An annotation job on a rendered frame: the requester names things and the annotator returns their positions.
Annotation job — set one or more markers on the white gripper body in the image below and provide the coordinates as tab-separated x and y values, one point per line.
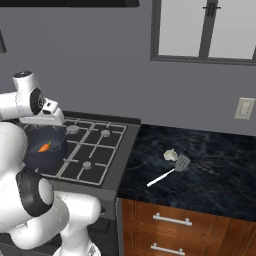
45	118

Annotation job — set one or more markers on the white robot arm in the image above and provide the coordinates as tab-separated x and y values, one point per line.
20	200

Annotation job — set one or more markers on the orange carrot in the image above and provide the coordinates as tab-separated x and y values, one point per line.
44	147

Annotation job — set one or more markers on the dark blue pot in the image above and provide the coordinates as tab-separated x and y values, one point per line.
50	155

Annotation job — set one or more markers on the white garlic bulb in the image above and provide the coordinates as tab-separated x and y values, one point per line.
170	154

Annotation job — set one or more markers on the black gas hob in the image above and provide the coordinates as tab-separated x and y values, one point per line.
90	150

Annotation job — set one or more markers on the black extractor hood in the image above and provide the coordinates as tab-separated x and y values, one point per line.
66	2

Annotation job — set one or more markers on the wooden drawer front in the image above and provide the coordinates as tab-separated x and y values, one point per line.
160	245
180	218

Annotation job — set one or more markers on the dark framed window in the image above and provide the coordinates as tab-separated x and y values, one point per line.
203	30

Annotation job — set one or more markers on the white wall socket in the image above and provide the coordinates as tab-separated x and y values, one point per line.
244	108

